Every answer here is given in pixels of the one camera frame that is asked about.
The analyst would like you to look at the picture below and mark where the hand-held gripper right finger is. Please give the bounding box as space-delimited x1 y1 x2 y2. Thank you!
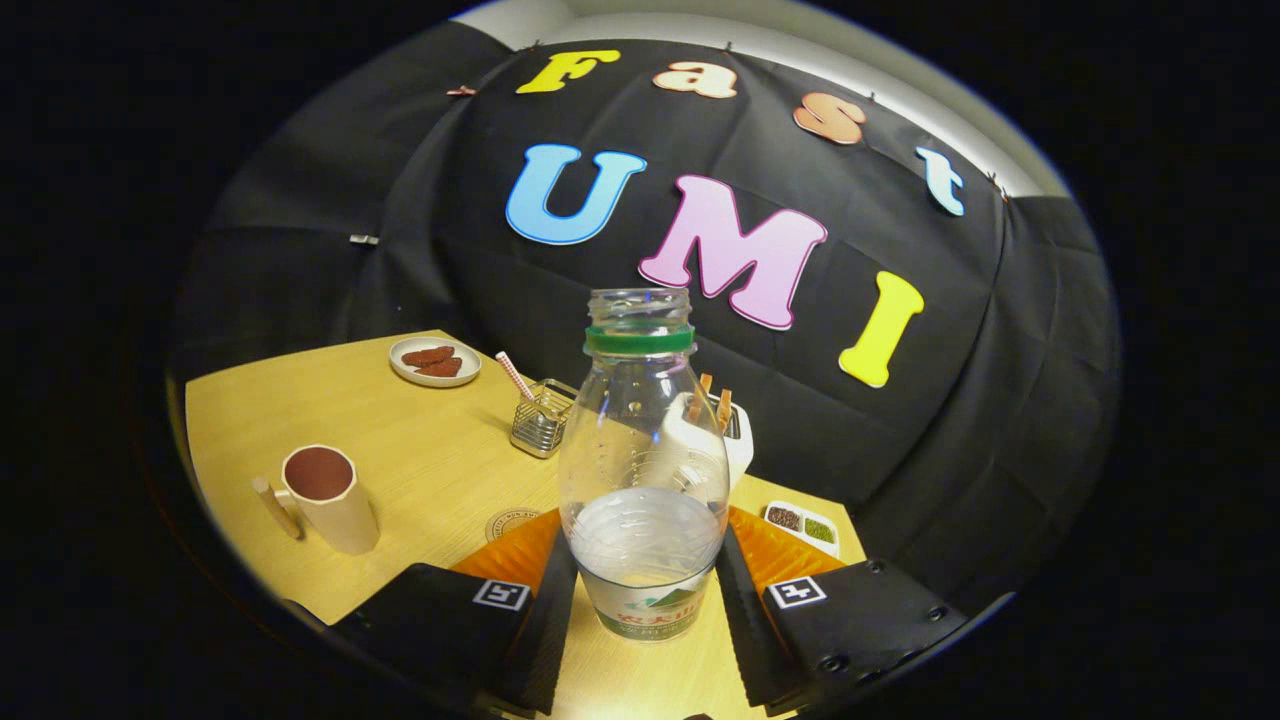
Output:
714 505 967 717

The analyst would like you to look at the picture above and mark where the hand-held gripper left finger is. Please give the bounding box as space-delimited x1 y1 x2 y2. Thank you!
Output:
330 508 580 715

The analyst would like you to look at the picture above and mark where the round cork coaster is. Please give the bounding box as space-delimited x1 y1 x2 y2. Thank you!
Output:
485 508 541 544

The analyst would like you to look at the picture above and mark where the clear plastic juice bottle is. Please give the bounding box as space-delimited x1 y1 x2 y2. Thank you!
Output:
558 288 732 642

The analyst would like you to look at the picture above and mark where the cream cup with wooden handle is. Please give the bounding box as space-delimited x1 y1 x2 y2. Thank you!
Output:
252 444 381 556

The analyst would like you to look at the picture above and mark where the white divided dish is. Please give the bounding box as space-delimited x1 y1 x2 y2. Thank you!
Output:
763 500 842 559

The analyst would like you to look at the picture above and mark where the white toaster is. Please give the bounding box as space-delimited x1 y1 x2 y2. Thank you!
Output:
665 392 754 491

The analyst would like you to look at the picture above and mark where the wooden table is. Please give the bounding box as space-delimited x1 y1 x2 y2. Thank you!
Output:
185 330 869 720

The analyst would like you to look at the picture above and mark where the striped straw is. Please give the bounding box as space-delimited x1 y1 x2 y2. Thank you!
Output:
495 351 538 403

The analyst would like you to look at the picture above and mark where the small round white plate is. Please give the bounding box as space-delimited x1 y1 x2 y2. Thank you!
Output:
389 336 482 388

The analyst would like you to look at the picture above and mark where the black backdrop cloth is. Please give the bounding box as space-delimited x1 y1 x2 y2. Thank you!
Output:
170 20 1121 601

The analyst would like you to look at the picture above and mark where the wire mesh holder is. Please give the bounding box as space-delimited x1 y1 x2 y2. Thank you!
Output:
510 378 579 459

